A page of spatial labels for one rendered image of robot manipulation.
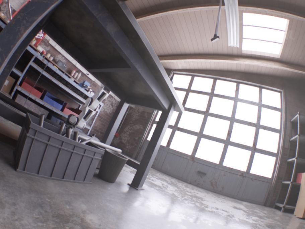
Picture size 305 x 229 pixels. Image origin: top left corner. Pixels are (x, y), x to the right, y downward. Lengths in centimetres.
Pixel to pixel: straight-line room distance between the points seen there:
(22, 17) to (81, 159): 71
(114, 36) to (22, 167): 75
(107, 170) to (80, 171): 29
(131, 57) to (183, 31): 258
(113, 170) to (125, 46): 84
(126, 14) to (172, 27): 265
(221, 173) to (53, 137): 296
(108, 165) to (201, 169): 238
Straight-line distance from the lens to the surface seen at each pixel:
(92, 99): 195
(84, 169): 85
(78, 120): 200
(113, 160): 103
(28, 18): 55
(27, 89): 224
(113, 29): 72
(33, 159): 70
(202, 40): 337
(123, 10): 68
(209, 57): 360
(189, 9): 281
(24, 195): 59
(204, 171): 311
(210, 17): 302
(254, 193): 330
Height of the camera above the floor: 36
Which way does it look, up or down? 15 degrees up
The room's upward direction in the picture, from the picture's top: 24 degrees clockwise
